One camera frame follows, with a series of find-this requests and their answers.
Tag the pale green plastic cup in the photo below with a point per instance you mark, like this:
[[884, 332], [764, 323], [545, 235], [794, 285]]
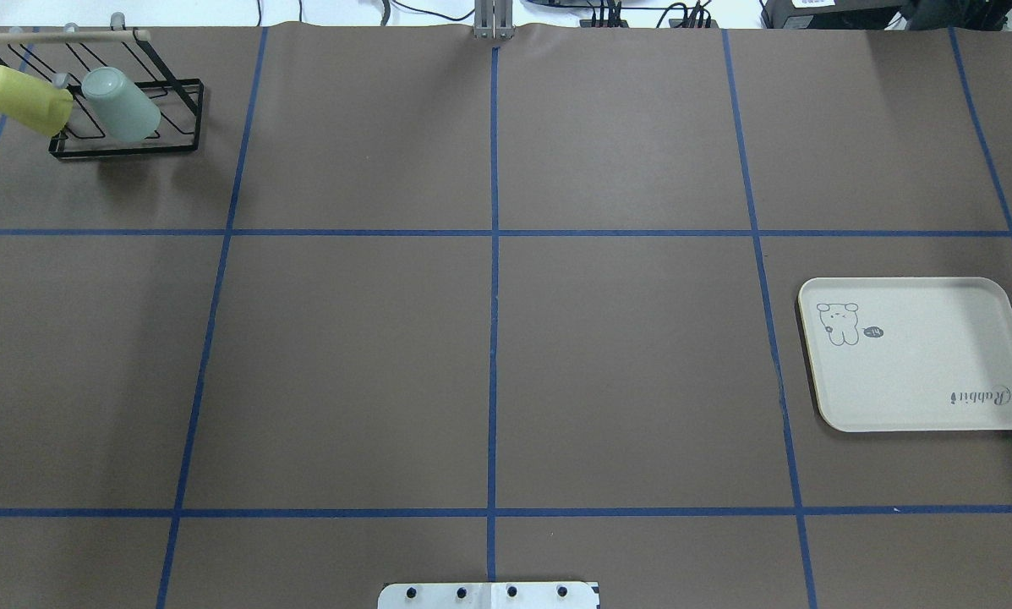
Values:
[[121, 106]]

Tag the cream rabbit serving tray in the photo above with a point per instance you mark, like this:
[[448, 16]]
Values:
[[902, 354]]

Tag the yellow plastic cup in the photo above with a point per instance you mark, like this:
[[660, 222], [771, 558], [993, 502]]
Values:
[[35, 103]]

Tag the grey metal camera post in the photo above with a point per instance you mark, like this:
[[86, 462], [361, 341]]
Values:
[[493, 19]]

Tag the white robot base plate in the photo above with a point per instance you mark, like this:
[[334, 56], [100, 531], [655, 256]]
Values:
[[523, 594]]

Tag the black wire cup rack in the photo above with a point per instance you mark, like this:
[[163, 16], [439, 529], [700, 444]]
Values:
[[63, 57]]

